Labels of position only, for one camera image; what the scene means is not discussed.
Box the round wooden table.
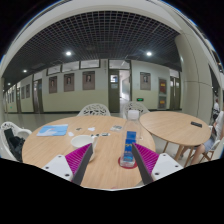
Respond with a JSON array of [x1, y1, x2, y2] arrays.
[[138, 110, 212, 162]]

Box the group of round ceiling lights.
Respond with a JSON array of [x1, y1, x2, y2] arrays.
[[22, 49, 154, 74]]

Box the flat round red coaster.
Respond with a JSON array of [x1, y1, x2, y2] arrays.
[[117, 156, 139, 170]]

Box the dark-framed open doorway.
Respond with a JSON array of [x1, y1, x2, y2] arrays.
[[107, 68, 132, 114]]

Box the small printed card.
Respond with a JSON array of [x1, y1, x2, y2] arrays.
[[110, 124, 124, 132]]

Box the black phone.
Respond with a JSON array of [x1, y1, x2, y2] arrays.
[[190, 120, 204, 129]]

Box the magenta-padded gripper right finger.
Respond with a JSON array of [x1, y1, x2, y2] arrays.
[[130, 142, 185, 186]]

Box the group of framed wall portraits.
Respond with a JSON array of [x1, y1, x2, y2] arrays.
[[21, 70, 153, 100]]

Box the row of small dark cards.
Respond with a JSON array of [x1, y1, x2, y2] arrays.
[[90, 132, 111, 138]]

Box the dark wooden door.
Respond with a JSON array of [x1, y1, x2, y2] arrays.
[[32, 79, 44, 115]]

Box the clear plastic bottle blue label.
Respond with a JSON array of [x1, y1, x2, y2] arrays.
[[119, 109, 143, 168]]

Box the red notice boards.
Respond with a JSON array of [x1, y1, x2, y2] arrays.
[[157, 77, 168, 110]]

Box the person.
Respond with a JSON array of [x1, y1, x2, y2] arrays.
[[189, 109, 224, 166], [212, 97, 221, 122]]

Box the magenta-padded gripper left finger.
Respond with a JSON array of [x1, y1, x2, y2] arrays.
[[41, 142, 95, 186]]

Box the dark double door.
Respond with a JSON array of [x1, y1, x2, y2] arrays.
[[169, 75, 183, 111]]

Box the white ceramic mug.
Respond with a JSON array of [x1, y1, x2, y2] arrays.
[[70, 134, 99, 163]]

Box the light blue paper booklet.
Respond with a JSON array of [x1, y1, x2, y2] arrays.
[[36, 123, 70, 138]]

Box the black bag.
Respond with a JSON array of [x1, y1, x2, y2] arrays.
[[3, 127, 26, 163]]

